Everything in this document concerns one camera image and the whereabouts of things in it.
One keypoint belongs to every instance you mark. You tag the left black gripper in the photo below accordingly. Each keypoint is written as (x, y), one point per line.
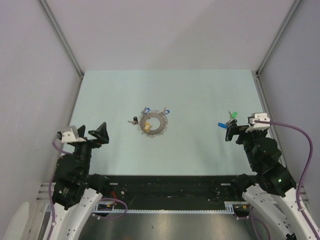
(101, 134)

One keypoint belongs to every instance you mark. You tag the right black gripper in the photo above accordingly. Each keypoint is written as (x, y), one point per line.
(230, 131)

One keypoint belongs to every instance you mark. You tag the metal key organizer ring disc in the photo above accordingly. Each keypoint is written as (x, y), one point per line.
(158, 121)

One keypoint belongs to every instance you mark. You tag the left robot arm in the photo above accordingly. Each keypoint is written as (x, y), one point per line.
(73, 192)

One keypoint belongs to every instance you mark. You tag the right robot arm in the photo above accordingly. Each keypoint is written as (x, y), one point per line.
(275, 194)

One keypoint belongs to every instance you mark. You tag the green key tag key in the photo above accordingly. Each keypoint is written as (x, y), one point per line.
(232, 115)

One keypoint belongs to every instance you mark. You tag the blue tag key lower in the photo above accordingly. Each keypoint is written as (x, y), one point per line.
(165, 111)

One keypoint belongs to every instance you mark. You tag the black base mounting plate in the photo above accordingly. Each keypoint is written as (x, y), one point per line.
(171, 192)

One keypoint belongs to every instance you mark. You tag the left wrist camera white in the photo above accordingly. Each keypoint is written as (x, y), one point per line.
(69, 135)

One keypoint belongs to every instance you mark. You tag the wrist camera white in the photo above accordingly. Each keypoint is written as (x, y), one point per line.
(258, 122)
(69, 135)

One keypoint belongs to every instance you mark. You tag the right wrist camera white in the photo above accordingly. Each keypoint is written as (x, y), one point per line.
(258, 122)

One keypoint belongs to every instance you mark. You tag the aluminium front rail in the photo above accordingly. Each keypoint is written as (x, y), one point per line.
(43, 193)

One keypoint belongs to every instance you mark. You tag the white slotted cable duct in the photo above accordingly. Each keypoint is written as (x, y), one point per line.
(228, 208)

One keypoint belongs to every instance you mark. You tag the left aluminium frame post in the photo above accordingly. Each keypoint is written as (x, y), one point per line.
(49, 15)

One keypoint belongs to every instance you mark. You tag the aluminium frame post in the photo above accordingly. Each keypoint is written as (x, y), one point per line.
(49, 15)
(296, 4)

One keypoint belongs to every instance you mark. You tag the right aluminium frame post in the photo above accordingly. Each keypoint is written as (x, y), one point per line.
(296, 4)

